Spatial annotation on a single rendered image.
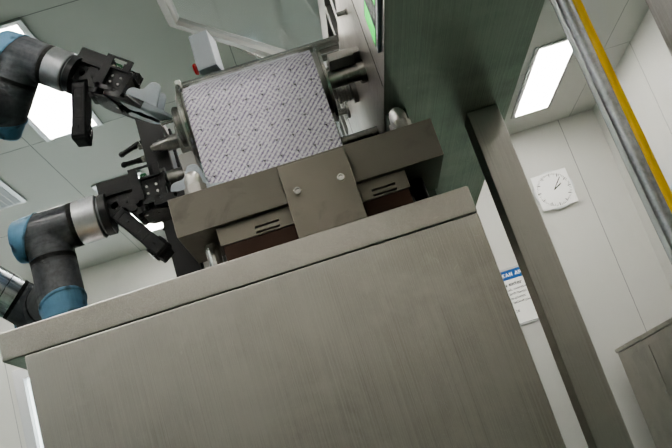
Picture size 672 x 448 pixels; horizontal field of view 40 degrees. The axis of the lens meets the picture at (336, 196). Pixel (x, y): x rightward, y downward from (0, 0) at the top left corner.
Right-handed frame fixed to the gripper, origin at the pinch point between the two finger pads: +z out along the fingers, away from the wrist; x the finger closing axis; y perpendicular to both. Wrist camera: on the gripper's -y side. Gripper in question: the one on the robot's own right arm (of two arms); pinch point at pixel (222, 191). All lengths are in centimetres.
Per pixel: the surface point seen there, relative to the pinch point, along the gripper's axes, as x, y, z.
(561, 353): 13, -41, 46
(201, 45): 57, 58, 1
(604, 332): 556, 1, 203
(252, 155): -0.3, 4.4, 6.6
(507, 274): 555, 65, 150
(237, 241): -18.9, -14.7, 1.5
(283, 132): -0.3, 6.7, 12.7
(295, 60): 0.6, 19.2, 18.5
